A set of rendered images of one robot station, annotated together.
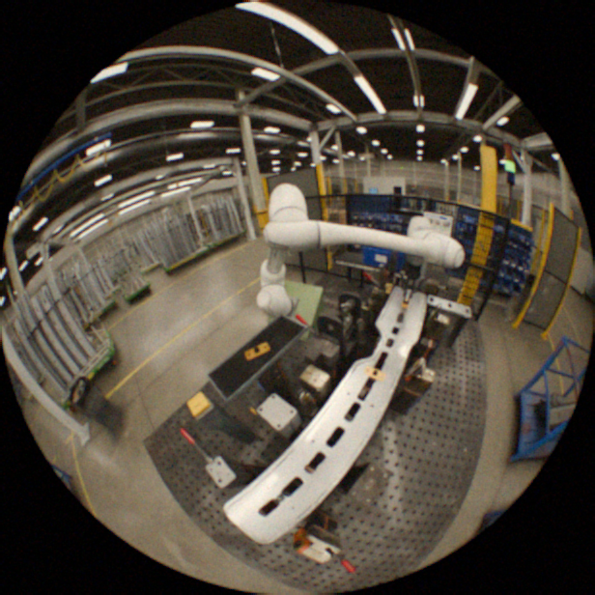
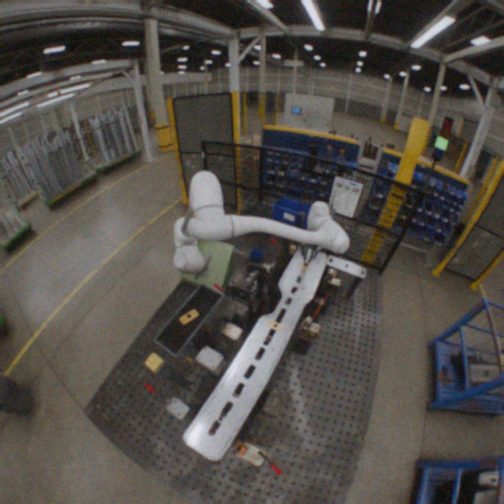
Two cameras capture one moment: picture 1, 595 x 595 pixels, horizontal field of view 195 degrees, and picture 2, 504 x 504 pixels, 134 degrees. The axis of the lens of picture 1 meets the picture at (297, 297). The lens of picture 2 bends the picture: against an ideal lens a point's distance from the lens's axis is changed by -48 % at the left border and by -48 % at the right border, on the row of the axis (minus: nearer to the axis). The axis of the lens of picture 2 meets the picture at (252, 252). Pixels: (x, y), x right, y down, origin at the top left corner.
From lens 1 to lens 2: 0.40 m
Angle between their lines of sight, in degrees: 17
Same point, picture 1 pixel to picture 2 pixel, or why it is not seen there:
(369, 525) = (288, 446)
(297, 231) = (216, 229)
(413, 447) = (313, 381)
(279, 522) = (223, 437)
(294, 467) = (225, 394)
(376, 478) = (279, 398)
